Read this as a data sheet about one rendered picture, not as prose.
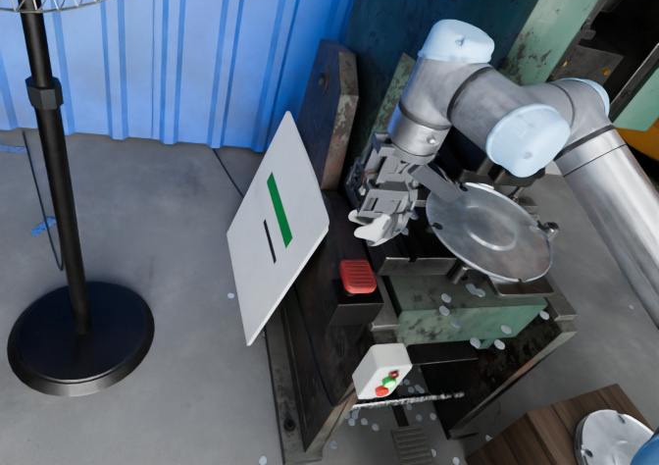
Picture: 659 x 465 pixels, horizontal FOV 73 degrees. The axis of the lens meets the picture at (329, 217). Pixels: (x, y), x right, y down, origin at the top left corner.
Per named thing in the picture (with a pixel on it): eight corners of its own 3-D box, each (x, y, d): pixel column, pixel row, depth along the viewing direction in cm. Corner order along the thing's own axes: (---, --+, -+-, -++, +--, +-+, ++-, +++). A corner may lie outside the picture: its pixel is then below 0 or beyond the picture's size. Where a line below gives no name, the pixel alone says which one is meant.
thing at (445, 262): (537, 274, 113) (552, 258, 109) (377, 276, 97) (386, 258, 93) (483, 192, 133) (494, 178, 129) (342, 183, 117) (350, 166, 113)
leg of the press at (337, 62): (322, 461, 129) (473, 263, 70) (282, 467, 125) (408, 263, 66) (276, 228, 190) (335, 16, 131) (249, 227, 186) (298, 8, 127)
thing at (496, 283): (520, 329, 97) (558, 291, 88) (466, 332, 92) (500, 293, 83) (470, 241, 114) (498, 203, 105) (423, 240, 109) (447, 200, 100)
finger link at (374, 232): (342, 243, 74) (360, 203, 67) (375, 243, 76) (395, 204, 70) (347, 258, 72) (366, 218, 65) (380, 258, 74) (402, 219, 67)
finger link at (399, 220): (375, 223, 72) (395, 182, 66) (384, 223, 73) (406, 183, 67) (383, 245, 69) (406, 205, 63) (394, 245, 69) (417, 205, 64)
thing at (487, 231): (576, 281, 93) (579, 279, 92) (459, 283, 83) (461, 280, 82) (508, 187, 112) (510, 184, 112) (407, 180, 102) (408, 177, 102)
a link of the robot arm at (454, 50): (475, 51, 46) (420, 13, 50) (429, 138, 53) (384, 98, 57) (516, 49, 50) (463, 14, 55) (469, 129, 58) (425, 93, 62)
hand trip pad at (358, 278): (365, 312, 84) (380, 287, 79) (335, 313, 82) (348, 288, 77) (356, 282, 89) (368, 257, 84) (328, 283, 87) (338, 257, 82)
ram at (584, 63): (544, 192, 93) (650, 59, 73) (484, 188, 88) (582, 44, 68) (504, 142, 104) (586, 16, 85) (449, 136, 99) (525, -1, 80)
